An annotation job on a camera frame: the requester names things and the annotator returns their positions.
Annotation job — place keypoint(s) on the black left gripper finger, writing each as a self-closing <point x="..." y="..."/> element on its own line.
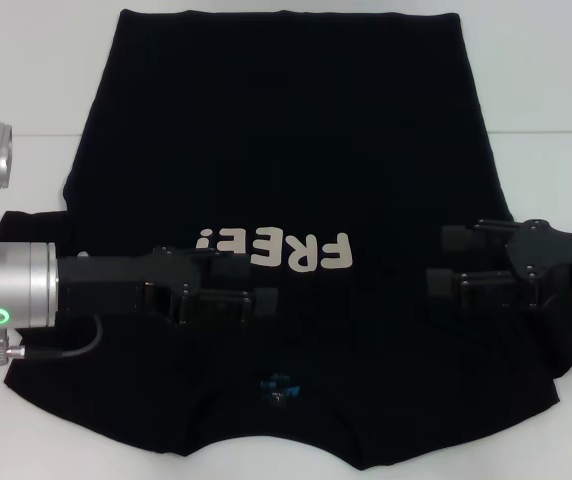
<point x="226" y="266"/>
<point x="226" y="306"/>

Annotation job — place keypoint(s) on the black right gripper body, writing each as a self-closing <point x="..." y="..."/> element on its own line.
<point x="561" y="265"/>

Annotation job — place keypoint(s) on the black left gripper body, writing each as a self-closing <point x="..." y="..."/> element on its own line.
<point x="111" y="280"/>

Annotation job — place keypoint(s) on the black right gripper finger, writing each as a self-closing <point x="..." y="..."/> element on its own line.
<point x="476" y="290"/>
<point x="471" y="236"/>

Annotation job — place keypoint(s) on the black t-shirt with FREE print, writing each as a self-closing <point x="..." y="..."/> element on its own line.
<point x="286" y="150"/>

